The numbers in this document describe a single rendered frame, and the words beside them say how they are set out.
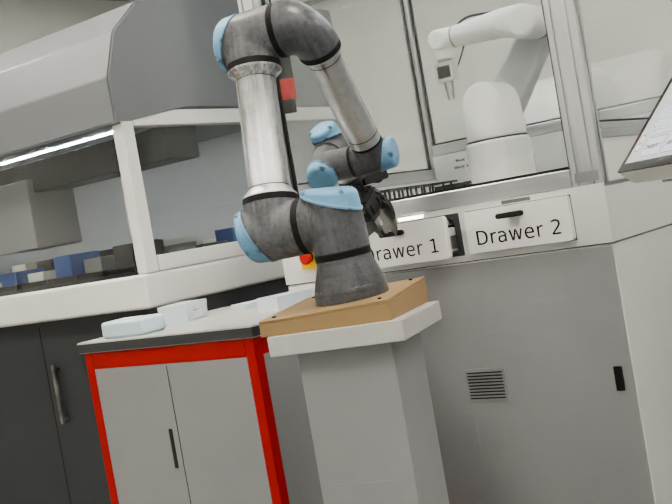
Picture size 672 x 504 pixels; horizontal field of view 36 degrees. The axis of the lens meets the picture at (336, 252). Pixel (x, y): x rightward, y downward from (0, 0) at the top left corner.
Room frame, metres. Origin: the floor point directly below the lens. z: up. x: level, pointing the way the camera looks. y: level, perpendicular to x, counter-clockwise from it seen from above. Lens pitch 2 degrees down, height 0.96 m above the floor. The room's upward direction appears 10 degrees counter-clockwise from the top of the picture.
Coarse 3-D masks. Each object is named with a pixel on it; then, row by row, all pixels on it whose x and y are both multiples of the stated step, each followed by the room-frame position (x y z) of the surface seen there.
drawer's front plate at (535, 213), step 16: (496, 208) 2.59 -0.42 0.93; (512, 208) 2.57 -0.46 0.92; (528, 208) 2.54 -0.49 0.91; (544, 208) 2.52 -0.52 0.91; (560, 208) 2.49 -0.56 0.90; (480, 224) 2.62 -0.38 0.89; (496, 224) 2.60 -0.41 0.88; (512, 224) 2.57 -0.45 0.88; (528, 224) 2.55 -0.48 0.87; (544, 224) 2.52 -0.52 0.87; (560, 224) 2.50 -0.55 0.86; (480, 240) 2.63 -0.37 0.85; (496, 240) 2.60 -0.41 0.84; (512, 240) 2.58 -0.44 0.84; (528, 240) 2.55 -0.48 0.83; (544, 240) 2.53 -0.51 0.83; (560, 240) 2.50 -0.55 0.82
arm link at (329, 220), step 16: (304, 192) 2.05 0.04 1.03; (320, 192) 2.01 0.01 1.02; (336, 192) 2.01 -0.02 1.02; (352, 192) 2.03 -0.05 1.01; (304, 208) 2.04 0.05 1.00; (320, 208) 2.01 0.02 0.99; (336, 208) 2.01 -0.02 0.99; (352, 208) 2.02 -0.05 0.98; (304, 224) 2.03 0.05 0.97; (320, 224) 2.02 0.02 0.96; (336, 224) 2.01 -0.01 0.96; (352, 224) 2.02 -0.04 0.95; (304, 240) 2.04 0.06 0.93; (320, 240) 2.03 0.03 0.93; (336, 240) 2.01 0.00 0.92; (352, 240) 2.02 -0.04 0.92; (368, 240) 2.06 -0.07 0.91
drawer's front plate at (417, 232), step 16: (400, 224) 2.70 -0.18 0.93; (416, 224) 2.67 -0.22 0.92; (432, 224) 2.64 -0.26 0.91; (384, 240) 2.73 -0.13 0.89; (400, 240) 2.70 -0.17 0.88; (416, 240) 2.67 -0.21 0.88; (448, 240) 2.62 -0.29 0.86; (400, 256) 2.71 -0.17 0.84; (416, 256) 2.68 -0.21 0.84; (432, 256) 2.65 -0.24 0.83; (448, 256) 2.62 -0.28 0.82
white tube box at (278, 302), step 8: (272, 296) 2.70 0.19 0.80; (280, 296) 2.63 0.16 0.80; (288, 296) 2.64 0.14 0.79; (296, 296) 2.66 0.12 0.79; (304, 296) 2.68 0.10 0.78; (312, 296) 2.70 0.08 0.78; (264, 304) 2.66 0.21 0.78; (272, 304) 2.63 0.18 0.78; (280, 304) 2.62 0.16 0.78; (288, 304) 2.64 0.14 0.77
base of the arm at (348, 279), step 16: (320, 256) 2.03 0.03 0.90; (336, 256) 2.01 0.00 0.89; (352, 256) 2.02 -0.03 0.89; (368, 256) 2.04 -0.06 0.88; (320, 272) 2.04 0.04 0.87; (336, 272) 2.01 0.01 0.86; (352, 272) 2.01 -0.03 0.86; (368, 272) 2.02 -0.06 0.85; (320, 288) 2.03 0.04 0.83; (336, 288) 2.01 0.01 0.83; (352, 288) 2.00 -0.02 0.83; (368, 288) 2.01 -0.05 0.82; (384, 288) 2.04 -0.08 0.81; (320, 304) 2.04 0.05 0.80; (336, 304) 2.01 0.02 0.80
